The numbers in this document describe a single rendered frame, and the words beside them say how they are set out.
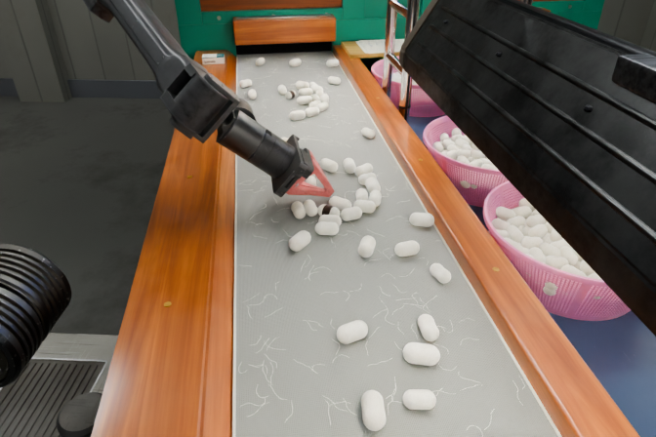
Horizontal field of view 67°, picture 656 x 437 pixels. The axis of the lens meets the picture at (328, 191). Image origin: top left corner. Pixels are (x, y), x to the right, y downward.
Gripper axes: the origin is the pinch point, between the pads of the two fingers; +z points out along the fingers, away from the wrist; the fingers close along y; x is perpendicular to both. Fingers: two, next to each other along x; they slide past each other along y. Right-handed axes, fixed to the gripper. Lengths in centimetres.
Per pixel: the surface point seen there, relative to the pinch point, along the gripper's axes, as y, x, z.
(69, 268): 84, 111, -11
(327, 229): -10.4, 1.2, -1.4
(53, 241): 103, 118, -19
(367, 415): -40.4, 1.4, -3.2
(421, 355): -34.7, -3.1, 2.4
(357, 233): -10.2, -0.7, 3.0
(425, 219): -10.7, -8.5, 9.5
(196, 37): 86, 14, -21
